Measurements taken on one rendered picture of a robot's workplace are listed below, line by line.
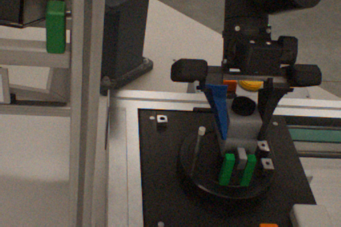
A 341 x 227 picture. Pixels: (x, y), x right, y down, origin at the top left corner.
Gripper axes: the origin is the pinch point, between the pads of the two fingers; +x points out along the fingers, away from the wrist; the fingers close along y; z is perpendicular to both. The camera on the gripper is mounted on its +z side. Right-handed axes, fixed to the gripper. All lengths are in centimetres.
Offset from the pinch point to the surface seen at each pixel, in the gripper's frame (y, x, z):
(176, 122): -6.2, 1.7, -14.8
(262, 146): 4.9, 4.5, -6.5
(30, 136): -29.6, 5.2, -27.4
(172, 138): -7.2, 4.1, -12.1
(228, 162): -1.8, 6.3, 0.3
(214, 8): 52, -63, -234
